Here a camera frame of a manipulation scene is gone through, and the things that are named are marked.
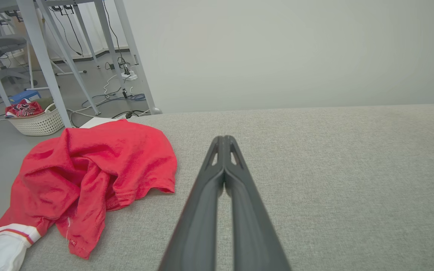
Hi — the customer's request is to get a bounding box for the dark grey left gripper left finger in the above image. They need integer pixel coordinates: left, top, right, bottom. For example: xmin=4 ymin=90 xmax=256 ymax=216
xmin=158 ymin=136 xmax=225 ymax=271

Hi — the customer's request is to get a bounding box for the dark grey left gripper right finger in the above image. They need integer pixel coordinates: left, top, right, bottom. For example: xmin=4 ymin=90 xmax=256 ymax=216
xmin=224 ymin=135 xmax=291 ymax=271

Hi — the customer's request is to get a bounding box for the red shirt with white sleeves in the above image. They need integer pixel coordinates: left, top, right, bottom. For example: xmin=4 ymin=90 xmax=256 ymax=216
xmin=0 ymin=119 xmax=177 ymax=271

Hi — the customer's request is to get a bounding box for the white partition panel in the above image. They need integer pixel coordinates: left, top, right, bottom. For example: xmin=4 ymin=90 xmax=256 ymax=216
xmin=122 ymin=0 xmax=434 ymax=114

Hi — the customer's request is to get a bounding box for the white perforated laundry basket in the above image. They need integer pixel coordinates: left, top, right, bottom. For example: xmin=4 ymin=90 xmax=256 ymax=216
xmin=6 ymin=103 xmax=65 ymax=136

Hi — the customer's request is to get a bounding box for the red printed garment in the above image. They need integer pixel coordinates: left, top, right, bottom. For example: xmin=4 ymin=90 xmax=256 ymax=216
xmin=5 ymin=99 xmax=44 ymax=118

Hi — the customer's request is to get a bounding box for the blue box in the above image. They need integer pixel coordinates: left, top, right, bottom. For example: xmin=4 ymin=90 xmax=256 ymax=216
xmin=9 ymin=90 xmax=41 ymax=104

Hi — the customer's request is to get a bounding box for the grey office chair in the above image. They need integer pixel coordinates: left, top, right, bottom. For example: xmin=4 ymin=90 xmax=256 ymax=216
xmin=0 ymin=19 xmax=38 ymax=99

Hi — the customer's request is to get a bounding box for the blue floor cable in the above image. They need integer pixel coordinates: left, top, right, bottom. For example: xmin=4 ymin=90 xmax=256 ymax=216
xmin=81 ymin=93 xmax=147 ymax=108

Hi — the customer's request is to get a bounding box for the white floor cable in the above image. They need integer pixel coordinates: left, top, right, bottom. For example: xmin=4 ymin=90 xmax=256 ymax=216
xmin=103 ymin=74 xmax=128 ymax=99

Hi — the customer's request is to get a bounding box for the grey partition post with foot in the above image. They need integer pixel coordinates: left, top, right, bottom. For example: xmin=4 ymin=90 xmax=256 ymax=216
xmin=113 ymin=0 xmax=162 ymax=115

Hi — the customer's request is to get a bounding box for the black hanging cable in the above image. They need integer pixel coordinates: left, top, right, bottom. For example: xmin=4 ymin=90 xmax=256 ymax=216
xmin=102 ymin=0 xmax=128 ymax=72

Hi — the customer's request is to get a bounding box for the white metal desk frame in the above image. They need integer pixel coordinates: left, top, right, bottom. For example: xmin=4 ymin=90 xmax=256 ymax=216
xmin=0 ymin=0 xmax=127 ymax=128

